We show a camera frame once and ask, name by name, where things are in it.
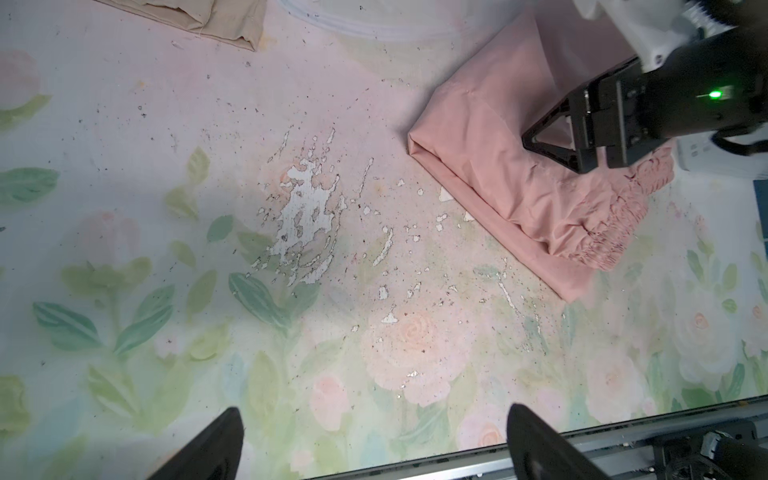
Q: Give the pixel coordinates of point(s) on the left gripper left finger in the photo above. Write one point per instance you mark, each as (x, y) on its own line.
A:
(215, 453)

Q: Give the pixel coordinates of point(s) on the pink shorts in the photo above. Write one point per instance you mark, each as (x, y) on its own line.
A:
(561, 225)

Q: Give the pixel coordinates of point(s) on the beige shorts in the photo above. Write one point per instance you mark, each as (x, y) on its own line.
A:
(235, 22)

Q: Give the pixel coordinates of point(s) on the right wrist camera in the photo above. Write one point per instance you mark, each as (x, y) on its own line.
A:
(654, 28)

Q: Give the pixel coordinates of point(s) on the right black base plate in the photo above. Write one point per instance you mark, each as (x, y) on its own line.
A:
(730, 450)

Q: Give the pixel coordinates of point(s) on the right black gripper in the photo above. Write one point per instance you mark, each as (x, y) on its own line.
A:
(705, 86)

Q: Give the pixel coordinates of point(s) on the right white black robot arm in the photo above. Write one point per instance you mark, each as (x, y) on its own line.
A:
(734, 14)

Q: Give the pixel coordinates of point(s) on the aluminium front rail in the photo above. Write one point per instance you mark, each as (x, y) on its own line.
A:
(622, 451)

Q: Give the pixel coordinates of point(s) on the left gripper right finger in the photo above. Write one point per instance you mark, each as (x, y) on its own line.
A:
(539, 452)

